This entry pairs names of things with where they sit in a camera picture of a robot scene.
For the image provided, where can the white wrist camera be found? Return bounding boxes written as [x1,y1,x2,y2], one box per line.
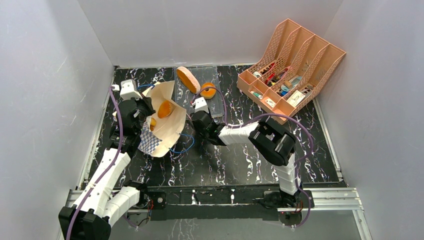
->
[192,97,210,114]
[111,79,143,101]

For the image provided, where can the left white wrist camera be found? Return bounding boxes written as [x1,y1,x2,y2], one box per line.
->
[111,79,143,101]

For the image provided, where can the pink file organizer rack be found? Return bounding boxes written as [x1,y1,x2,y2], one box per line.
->
[237,18,346,123]

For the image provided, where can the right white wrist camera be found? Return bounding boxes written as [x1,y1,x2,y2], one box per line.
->
[192,97,210,114]

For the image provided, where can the stationery items in rack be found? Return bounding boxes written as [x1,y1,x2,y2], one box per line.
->
[253,61,315,104]

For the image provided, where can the brown checkered paper bag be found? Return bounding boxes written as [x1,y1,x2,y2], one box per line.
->
[112,80,188,159]

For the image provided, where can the orange fake donut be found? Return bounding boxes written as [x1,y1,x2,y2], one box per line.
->
[200,82,216,100]

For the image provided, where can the small yellow fake bread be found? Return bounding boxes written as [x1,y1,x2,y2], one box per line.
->
[149,117,157,131]

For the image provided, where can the round orange fake bun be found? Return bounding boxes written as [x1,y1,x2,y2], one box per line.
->
[157,100,174,119]

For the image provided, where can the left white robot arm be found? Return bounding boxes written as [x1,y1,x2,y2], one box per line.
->
[58,96,156,240]

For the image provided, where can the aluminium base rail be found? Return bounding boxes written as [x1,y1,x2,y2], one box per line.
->
[58,187,373,240]

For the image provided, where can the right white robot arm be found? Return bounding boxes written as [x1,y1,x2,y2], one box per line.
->
[191,110,302,208]

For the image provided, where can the pink sugared bread slice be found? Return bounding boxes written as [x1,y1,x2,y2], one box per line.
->
[176,66,201,94]

